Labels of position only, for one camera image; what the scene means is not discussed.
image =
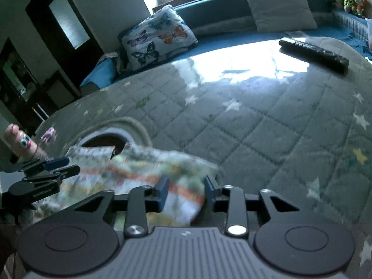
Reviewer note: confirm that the small pink toy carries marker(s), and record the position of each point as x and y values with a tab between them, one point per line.
49	136

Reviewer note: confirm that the plain grey cushion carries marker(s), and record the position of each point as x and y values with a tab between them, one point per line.
282	15

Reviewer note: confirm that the butterfly print pillow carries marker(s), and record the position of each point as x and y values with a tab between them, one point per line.
157	39

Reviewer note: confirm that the teal bench sofa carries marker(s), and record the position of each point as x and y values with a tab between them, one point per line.
220	24

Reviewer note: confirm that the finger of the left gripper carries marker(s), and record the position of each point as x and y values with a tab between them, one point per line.
35	166
60	174

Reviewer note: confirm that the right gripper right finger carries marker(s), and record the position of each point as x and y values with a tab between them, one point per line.
230	200

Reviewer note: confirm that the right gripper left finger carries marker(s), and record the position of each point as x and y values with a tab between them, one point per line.
142	200

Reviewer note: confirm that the quilted green star tablecloth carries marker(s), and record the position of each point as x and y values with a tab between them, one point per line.
267	119

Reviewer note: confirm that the pink cartoon-eyed bottle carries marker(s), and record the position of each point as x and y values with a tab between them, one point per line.
22	145

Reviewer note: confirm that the orange plush toy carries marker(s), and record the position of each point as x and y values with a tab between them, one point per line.
359	8

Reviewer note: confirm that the blue cushion at bench end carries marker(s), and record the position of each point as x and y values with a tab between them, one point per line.
104	74

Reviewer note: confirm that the dark door with glass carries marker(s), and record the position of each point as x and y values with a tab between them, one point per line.
64	32

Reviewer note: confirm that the colourful patterned children's garment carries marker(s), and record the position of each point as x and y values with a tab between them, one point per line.
135	166

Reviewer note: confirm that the black remote control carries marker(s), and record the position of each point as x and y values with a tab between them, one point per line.
313	53

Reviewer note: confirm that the green and brown plush toy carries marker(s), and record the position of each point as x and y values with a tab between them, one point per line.
346	5

